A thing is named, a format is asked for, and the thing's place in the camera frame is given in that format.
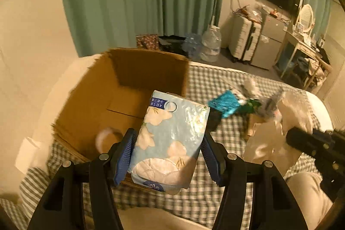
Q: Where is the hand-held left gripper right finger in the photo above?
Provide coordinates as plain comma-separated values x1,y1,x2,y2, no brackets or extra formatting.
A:
201,132,309,230

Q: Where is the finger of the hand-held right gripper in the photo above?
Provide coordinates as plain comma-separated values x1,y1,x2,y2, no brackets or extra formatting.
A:
286,126,335,158

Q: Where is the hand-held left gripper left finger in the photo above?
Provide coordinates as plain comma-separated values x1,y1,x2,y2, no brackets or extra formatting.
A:
27,128,138,230

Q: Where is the white plastic bag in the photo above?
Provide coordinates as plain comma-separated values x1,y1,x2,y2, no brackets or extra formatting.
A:
243,91,314,175

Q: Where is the floral blue tissue pack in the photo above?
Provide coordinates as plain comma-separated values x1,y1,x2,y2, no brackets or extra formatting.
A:
128,90,211,195

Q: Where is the brown cardboard box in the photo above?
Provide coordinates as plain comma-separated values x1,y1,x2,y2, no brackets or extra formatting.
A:
51,48,190,193

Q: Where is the white tape roll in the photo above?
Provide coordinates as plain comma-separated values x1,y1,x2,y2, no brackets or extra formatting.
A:
96,126,123,155

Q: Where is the white bed mattress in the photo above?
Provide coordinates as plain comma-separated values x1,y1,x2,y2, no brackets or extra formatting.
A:
307,91,336,133

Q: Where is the person's leg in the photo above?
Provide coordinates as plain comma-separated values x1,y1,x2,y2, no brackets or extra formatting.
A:
119,207,216,230
286,172,335,230

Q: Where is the teal shiny packet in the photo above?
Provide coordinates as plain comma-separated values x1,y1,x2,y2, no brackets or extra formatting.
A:
207,91,243,119

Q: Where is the green packet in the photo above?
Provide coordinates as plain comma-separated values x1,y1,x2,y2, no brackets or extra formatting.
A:
237,99,262,114

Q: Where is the pile of clothes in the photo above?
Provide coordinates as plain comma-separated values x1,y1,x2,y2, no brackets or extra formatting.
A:
295,56,328,85

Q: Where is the clear crumpled plastic wrap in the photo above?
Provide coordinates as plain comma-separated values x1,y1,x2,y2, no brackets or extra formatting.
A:
232,76,283,123

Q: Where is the white dressing table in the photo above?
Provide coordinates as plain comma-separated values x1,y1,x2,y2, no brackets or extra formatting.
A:
273,31,331,90

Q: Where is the grey mini fridge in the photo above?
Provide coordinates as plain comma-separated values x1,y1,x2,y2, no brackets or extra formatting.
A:
251,13,287,70

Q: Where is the patterned brown bag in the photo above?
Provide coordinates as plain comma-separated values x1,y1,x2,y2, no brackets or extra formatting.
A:
135,34,159,50

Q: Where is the large clear water jug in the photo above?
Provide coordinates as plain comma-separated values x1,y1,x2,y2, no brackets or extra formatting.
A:
200,25,222,63

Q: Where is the crushed clear water jug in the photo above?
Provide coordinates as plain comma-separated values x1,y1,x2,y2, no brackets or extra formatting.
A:
183,33,202,56

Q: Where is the white suitcase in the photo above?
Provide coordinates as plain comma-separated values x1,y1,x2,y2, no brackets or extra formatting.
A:
229,13,263,63

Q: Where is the black bag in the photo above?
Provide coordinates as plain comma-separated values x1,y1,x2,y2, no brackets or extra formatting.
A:
158,35,189,56

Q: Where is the white oval vanity mirror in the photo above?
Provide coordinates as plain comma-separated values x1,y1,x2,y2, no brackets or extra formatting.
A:
296,4,315,34

